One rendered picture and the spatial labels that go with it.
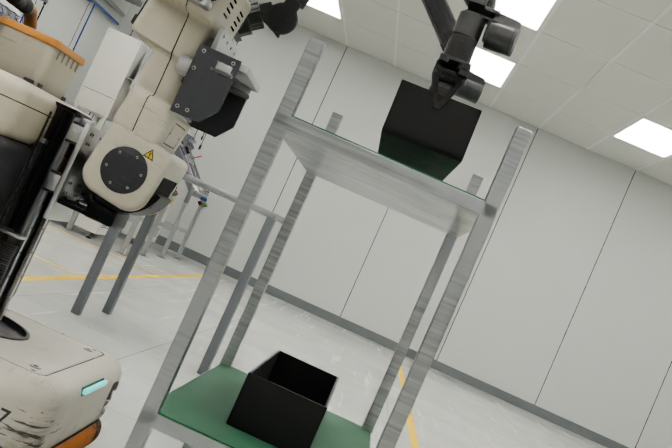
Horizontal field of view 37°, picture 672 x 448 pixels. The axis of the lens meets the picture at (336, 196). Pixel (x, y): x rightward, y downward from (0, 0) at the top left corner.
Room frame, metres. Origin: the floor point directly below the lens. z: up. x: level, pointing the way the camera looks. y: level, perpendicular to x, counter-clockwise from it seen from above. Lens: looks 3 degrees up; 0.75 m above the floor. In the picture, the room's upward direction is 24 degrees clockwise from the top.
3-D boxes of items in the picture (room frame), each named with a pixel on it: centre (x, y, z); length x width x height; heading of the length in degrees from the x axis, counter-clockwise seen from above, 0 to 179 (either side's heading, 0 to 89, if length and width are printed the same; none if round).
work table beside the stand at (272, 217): (4.77, 0.52, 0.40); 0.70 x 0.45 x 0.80; 81
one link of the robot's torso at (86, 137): (2.34, 0.48, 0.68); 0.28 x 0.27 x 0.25; 177
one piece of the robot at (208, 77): (2.27, 0.36, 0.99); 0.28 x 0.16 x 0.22; 177
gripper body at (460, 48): (1.97, -0.11, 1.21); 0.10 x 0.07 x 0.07; 177
